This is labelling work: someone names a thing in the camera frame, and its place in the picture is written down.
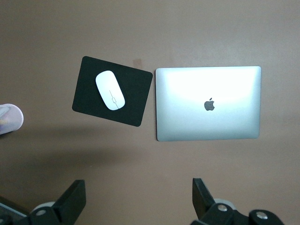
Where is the silver laptop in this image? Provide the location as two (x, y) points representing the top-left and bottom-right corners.
(155, 65), (262, 143)

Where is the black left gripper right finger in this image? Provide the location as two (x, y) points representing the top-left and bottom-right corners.
(192, 178), (216, 220)

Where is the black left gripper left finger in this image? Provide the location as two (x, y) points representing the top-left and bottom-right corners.
(51, 179), (87, 225)

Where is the white computer mouse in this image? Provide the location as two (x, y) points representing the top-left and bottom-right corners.
(95, 70), (126, 111)

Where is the black mouse pad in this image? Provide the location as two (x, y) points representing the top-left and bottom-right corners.
(71, 55), (154, 128)

